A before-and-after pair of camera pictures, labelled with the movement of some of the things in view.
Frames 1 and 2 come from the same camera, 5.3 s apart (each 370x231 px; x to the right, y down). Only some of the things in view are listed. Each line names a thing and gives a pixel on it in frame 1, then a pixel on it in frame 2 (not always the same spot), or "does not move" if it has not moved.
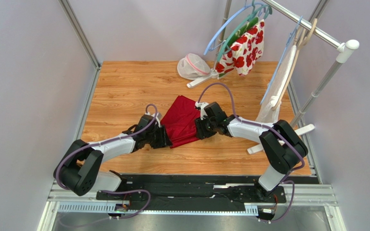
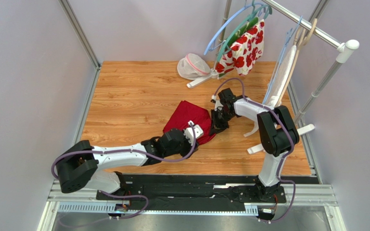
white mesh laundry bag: x=192 y=67 does not move
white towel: x=270 y=110 does not move
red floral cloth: x=246 y=49 does not move
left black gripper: x=164 y=141 → x=190 y=148
